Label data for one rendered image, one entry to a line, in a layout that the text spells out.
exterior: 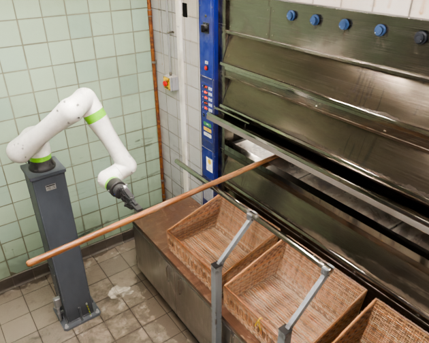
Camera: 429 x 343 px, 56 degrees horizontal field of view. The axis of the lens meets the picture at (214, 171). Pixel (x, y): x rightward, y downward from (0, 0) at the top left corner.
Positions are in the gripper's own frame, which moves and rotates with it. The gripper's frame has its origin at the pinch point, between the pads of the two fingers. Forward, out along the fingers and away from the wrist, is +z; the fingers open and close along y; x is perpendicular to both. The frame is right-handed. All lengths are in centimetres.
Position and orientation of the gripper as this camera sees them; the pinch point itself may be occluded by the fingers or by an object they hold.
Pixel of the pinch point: (136, 207)
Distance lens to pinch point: 206.6
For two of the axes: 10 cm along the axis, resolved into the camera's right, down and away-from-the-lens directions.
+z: 6.0, 3.9, -7.0
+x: -8.0, 2.9, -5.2
